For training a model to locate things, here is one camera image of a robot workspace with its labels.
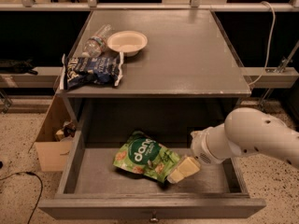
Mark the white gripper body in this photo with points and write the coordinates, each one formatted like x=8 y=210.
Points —
x=199 y=148

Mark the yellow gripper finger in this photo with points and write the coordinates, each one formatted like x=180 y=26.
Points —
x=189 y=166
x=175 y=176

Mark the green rice chip bag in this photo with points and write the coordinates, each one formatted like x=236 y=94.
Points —
x=144 y=156

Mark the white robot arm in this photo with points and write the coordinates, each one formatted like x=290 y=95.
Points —
x=245 y=131

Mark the metal drawer knob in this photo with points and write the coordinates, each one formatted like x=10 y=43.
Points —
x=154 y=218

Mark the open grey drawer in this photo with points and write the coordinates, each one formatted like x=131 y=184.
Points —
x=91 y=187

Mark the blue chip bag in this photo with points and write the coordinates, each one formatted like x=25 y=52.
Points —
x=80 y=71

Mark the grey wooden cabinet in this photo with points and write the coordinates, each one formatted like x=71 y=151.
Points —
x=183 y=79

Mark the items inside cardboard box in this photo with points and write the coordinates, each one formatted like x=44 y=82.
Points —
x=68 y=130

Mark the cardboard box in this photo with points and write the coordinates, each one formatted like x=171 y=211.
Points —
x=52 y=143

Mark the grey metal railing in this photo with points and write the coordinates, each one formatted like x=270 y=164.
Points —
x=215 y=5

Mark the clear plastic water bottle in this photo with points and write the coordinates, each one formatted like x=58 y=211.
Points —
x=97 y=43

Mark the black object on ledge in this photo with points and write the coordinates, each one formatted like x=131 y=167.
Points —
x=17 y=67

